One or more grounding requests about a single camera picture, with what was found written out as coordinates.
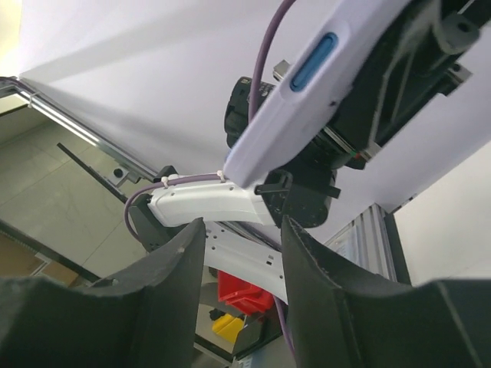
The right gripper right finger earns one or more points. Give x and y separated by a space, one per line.
342 315

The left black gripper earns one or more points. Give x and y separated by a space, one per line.
409 65

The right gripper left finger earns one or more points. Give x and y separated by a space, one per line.
142 316

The phone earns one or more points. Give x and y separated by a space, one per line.
307 97

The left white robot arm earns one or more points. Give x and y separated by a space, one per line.
408 163

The yellow storage bin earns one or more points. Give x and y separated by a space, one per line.
228 327

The red storage bin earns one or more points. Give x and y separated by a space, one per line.
246 297

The aluminium front rail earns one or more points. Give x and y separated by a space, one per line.
372 242

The left aluminium frame post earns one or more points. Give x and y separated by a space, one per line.
47 107

